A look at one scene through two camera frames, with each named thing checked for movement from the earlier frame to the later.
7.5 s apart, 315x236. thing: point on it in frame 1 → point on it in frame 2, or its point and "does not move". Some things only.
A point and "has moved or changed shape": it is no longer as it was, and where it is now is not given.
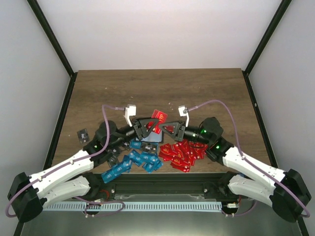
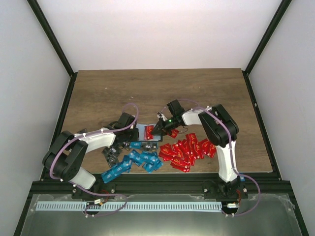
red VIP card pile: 182,155 does not move
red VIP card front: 162,118 has moved or changed shape
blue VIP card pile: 149,161 does not move
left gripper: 141,129 → 135,136
